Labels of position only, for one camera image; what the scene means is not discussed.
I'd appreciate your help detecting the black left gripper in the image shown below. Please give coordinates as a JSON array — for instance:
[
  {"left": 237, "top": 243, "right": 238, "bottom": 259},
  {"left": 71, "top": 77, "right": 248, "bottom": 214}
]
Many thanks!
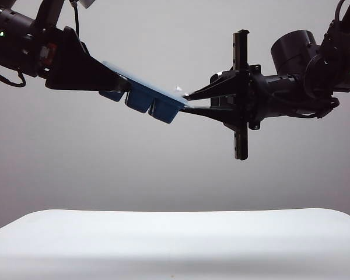
[{"left": 27, "top": 25, "right": 131, "bottom": 92}]

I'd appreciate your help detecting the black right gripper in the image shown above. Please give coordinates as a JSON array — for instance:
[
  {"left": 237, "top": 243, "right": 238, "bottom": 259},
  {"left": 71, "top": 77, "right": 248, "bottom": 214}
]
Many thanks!
[{"left": 180, "top": 29, "right": 265, "bottom": 161}]

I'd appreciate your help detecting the clear plastic tray lid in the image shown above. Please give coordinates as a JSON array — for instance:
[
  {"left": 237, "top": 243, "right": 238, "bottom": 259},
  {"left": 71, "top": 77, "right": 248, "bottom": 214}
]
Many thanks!
[{"left": 101, "top": 60, "right": 190, "bottom": 105}]

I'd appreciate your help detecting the blue ice cube tray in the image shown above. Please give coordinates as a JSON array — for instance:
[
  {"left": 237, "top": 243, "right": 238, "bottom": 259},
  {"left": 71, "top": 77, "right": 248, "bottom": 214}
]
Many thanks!
[{"left": 98, "top": 60, "right": 190, "bottom": 125}]

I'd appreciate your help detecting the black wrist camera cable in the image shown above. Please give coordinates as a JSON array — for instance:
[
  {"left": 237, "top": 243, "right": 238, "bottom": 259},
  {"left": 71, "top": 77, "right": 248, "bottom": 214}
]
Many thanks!
[{"left": 70, "top": 0, "right": 81, "bottom": 33}]

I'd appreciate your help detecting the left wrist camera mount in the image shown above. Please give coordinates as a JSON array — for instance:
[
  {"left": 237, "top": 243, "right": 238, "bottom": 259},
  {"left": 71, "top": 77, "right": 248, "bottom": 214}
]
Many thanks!
[{"left": 36, "top": 0, "right": 96, "bottom": 29}]

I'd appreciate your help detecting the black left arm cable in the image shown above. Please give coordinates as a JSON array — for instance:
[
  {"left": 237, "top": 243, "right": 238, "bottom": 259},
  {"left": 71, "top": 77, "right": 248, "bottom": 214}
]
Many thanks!
[{"left": 0, "top": 67, "right": 27, "bottom": 88}]

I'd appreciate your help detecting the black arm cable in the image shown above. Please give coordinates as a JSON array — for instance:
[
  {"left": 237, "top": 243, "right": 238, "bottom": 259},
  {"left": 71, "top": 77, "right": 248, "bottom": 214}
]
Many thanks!
[
  {"left": 0, "top": 67, "right": 27, "bottom": 88},
  {"left": 293, "top": 97, "right": 341, "bottom": 120}
]

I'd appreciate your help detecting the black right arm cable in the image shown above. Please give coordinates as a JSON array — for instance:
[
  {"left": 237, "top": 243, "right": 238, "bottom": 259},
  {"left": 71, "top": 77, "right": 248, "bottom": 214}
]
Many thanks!
[{"left": 293, "top": 97, "right": 341, "bottom": 120}]

